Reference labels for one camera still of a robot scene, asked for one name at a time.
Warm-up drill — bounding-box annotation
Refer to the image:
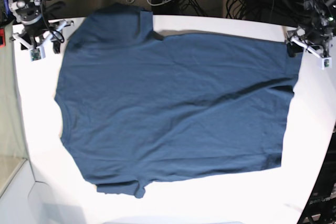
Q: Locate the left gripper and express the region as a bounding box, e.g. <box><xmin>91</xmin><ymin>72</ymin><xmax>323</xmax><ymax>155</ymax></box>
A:
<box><xmin>285</xmin><ymin>0</ymin><xmax>335</xmax><ymax>58</ymax></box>

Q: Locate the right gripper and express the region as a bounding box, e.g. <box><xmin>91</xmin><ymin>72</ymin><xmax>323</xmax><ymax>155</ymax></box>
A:
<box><xmin>8</xmin><ymin>0</ymin><xmax>74</xmax><ymax>50</ymax></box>

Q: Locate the dark blue t-shirt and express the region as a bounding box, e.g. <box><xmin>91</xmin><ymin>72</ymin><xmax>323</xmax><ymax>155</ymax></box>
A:
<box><xmin>55</xmin><ymin>4</ymin><xmax>302</xmax><ymax>198</ymax></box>

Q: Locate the red black device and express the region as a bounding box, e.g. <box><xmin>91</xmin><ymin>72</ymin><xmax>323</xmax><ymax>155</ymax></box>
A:
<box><xmin>0</xmin><ymin>28</ymin><xmax>6</xmax><ymax>48</ymax></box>

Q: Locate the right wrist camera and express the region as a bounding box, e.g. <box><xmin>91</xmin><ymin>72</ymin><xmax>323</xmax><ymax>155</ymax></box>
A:
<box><xmin>28</xmin><ymin>47</ymin><xmax>46</xmax><ymax>61</ymax></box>

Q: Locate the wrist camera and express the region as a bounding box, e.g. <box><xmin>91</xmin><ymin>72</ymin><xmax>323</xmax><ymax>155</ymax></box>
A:
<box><xmin>319</xmin><ymin>57</ymin><xmax>332</xmax><ymax>70</ymax></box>
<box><xmin>28</xmin><ymin>47</ymin><xmax>46</xmax><ymax>61</ymax></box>

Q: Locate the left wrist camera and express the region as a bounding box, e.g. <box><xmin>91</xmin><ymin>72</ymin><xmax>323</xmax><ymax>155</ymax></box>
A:
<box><xmin>319</xmin><ymin>57</ymin><xmax>332</xmax><ymax>70</ymax></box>

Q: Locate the blue handled tool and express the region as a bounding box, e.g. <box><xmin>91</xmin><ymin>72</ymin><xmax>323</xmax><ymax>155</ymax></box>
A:
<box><xmin>3</xmin><ymin>0</ymin><xmax>11</xmax><ymax>16</ymax></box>

